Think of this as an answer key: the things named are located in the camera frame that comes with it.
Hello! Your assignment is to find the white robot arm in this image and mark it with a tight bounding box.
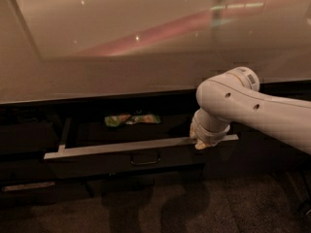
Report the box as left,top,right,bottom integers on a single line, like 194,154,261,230
190,67,311,154

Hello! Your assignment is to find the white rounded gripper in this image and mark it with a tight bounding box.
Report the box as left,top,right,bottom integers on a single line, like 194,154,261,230
190,117,230,150

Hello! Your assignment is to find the green snack bag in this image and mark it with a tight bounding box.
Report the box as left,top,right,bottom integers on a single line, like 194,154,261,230
104,114,161,127

